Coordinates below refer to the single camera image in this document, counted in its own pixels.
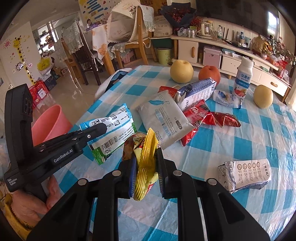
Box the white tissue pack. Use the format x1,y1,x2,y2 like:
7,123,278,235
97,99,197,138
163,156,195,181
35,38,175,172
137,90,194,150

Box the red snack wrapper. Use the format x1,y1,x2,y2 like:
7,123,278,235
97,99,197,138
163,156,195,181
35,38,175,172
181,99,216,147

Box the silver carton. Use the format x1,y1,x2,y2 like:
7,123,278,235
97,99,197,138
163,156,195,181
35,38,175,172
218,158,272,193

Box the dark red foil wrapper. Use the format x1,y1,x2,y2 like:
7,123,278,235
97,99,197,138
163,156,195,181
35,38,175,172
212,112,241,128

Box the white blue milk carton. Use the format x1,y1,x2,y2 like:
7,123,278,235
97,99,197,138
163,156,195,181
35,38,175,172
175,78,217,111

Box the white blue small sachet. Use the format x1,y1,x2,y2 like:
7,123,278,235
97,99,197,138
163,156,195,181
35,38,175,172
212,90,242,109

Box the person's left hand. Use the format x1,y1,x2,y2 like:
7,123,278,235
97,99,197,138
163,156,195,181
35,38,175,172
11,175,61,227

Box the pink plastic basin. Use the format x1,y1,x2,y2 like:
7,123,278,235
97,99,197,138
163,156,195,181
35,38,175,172
32,104,73,146

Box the blue checkered tablecloth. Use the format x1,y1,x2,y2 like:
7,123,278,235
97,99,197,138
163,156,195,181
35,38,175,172
53,65,296,241

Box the red gift boxes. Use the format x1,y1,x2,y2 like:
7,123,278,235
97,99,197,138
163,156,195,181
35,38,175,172
29,79,49,108

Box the yellow pear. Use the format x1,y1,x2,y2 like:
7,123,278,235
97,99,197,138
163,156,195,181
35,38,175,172
170,60,194,83
253,85,273,109

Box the yellow plastic bag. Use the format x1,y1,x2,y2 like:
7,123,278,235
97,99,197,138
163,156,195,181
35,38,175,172
37,57,52,72

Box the orange red apple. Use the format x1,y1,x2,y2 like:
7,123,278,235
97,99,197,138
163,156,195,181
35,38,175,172
198,65,221,85

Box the green waste bin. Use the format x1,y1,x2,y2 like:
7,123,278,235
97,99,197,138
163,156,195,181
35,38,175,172
157,48,172,65

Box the dark wooden chair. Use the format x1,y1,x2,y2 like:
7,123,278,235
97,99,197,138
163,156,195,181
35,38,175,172
61,22,101,85

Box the white tv cabinet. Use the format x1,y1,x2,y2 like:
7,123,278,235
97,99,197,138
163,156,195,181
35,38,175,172
171,35,291,102

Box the white yogurt drink bottle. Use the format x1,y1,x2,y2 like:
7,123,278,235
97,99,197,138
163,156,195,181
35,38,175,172
232,57,254,101

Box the pink storage box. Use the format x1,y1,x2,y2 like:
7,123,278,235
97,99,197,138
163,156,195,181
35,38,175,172
203,46,222,69

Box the dining table with cloth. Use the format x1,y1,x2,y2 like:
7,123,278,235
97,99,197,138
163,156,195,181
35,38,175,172
84,24,115,75

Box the wooden chair with cover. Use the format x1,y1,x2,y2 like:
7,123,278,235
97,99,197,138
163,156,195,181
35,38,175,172
107,1,154,68

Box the electric kettle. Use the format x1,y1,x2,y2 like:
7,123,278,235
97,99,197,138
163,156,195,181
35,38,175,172
198,22,212,38

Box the dark flower bouquet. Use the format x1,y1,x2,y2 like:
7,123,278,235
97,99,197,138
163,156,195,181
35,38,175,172
160,3,196,28

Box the black television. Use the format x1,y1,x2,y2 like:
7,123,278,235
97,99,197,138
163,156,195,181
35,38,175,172
196,0,280,38

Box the giraffe height wall sticker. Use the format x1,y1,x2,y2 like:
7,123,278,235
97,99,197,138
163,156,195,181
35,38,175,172
13,36,36,85

